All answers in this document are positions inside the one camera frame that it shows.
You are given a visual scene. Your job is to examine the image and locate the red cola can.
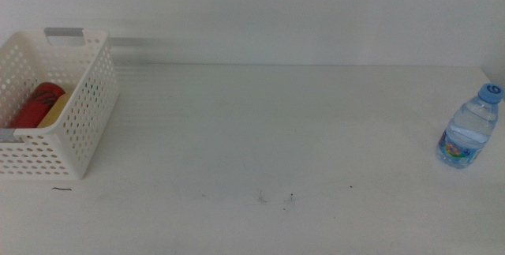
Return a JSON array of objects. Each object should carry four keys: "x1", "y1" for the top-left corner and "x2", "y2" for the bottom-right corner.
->
[{"x1": 7, "y1": 81, "x2": 66, "y2": 129}]

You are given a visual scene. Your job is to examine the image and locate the yellow tea bottle green label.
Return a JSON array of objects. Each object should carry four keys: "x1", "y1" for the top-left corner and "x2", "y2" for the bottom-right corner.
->
[{"x1": 37, "y1": 92, "x2": 73, "y2": 129}]

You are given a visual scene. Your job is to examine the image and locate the small water bottle blue cap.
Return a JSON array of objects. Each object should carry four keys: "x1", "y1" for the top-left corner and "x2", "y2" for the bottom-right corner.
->
[{"x1": 436, "y1": 82, "x2": 505, "y2": 170}]

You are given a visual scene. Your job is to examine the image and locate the white perforated plastic basket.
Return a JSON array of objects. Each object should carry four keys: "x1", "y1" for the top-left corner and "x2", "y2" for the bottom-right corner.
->
[{"x1": 0, "y1": 28, "x2": 119, "y2": 181}]

